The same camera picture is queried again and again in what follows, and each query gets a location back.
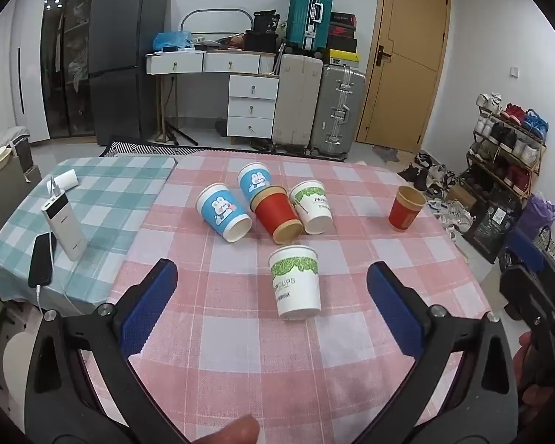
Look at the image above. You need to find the person's left hand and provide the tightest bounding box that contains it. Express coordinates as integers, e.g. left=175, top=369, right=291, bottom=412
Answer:
left=189, top=414, right=260, bottom=444

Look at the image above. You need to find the blue rabbit paper cup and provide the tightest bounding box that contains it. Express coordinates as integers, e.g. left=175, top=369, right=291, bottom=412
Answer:
left=195, top=182, right=253, bottom=244
left=237, top=162, right=272, bottom=205

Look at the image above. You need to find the white desk with drawers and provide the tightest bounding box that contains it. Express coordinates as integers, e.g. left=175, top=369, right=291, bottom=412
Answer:
left=145, top=48, right=281, bottom=147

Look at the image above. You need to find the black phone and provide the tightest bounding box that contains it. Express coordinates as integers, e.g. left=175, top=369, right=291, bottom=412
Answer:
left=28, top=232, right=57, bottom=289

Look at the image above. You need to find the teal suitcase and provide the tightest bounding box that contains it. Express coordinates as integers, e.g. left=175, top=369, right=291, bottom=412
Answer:
left=286, top=0, right=336, bottom=55

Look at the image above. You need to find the dark grey fridge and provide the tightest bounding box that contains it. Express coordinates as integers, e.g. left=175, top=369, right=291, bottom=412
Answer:
left=88, top=0, right=171, bottom=147

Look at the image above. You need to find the glass door cabinet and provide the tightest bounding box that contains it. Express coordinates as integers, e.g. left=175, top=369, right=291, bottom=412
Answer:
left=40, top=0, right=99, bottom=140

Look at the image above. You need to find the pink checked tablecloth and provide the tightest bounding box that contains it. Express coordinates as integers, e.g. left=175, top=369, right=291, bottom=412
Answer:
left=81, top=148, right=493, bottom=444

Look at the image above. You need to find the person's right hand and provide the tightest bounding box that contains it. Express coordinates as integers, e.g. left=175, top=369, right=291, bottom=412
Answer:
left=511, top=330, right=555, bottom=431

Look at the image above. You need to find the purple bag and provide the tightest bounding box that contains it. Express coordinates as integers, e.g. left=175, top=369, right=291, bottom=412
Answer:
left=517, top=192, right=555, bottom=238

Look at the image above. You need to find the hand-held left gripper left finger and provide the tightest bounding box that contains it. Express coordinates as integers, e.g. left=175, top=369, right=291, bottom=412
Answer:
left=25, top=259, right=190, bottom=444

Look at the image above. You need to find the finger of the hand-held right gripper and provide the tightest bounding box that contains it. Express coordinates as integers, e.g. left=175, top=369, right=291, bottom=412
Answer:
left=508, top=228, right=555, bottom=270

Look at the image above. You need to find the green checked cloth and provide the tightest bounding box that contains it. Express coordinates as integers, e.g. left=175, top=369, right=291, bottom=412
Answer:
left=0, top=155, right=179, bottom=316

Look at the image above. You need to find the white wardrobe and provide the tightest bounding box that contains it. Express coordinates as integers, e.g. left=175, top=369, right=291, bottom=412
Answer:
left=0, top=0, right=53, bottom=145

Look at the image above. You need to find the black tripod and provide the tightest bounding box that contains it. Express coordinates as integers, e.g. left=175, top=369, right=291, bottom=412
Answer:
left=159, top=119, right=200, bottom=147

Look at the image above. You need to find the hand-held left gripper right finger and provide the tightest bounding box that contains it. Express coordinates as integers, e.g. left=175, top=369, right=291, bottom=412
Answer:
left=351, top=261, right=521, bottom=444

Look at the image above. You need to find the red paper cup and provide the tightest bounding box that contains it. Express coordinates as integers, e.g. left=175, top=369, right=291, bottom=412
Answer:
left=388, top=185, right=427, bottom=234
left=250, top=185, right=305, bottom=246

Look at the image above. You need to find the small white box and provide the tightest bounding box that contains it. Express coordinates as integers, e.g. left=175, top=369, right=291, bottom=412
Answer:
left=49, top=171, right=79, bottom=194

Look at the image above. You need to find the white green-leaf paper cup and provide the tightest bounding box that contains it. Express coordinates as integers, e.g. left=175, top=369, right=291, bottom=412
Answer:
left=268, top=243, right=322, bottom=322
left=289, top=181, right=334, bottom=236

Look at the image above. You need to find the wooden door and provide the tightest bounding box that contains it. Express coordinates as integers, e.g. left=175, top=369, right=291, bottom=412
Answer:
left=354, top=0, right=453, bottom=154

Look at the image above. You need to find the stack of dark boxes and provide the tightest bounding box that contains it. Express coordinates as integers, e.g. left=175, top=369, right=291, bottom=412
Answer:
left=327, top=11, right=362, bottom=68

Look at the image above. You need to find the grey arched mirror frame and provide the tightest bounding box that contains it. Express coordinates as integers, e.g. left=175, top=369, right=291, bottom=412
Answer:
left=180, top=7, right=255, bottom=48

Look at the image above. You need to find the blue plastic bag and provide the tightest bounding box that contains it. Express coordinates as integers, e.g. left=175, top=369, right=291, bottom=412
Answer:
left=152, top=31, right=193, bottom=52

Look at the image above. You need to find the silver suitcase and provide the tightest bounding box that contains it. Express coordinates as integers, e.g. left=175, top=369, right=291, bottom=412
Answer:
left=310, top=63, right=367, bottom=161

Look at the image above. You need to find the pile of shoes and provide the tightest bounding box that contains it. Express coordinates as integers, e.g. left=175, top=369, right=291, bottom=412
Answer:
left=397, top=150, right=478, bottom=238

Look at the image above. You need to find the white power bank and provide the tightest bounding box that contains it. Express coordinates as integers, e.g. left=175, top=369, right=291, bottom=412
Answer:
left=41, top=198, right=90, bottom=262

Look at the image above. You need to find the beige suitcase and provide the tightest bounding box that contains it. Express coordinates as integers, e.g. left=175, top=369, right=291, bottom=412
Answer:
left=271, top=53, right=325, bottom=154

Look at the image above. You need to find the black printed bag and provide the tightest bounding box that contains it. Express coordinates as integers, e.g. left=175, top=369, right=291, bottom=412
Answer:
left=464, top=202, right=519, bottom=265

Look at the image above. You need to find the shoe rack with shoes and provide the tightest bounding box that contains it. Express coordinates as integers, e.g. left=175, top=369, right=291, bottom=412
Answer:
left=461, top=93, right=550, bottom=205

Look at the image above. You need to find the striped black rug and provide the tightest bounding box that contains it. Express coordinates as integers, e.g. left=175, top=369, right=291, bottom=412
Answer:
left=99, top=136, right=349, bottom=164

